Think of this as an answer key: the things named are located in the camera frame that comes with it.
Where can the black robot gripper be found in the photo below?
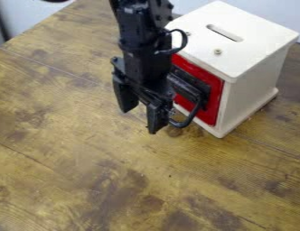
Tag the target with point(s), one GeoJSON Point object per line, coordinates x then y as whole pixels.
{"type": "Point", "coordinates": [143, 40]}

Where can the black metal drawer handle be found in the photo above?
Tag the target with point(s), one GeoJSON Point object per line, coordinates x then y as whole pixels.
{"type": "Point", "coordinates": [192, 89]}

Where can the red drawer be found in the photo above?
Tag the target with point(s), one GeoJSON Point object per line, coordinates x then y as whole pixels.
{"type": "Point", "coordinates": [207, 115]}

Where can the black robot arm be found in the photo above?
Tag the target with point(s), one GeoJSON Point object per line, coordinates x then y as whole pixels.
{"type": "Point", "coordinates": [155, 93]}

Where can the metal screw front top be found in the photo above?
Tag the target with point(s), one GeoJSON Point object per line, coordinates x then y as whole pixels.
{"type": "Point", "coordinates": [216, 52]}

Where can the white wooden box cabinet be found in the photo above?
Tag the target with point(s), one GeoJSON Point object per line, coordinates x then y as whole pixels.
{"type": "Point", "coordinates": [254, 46]}

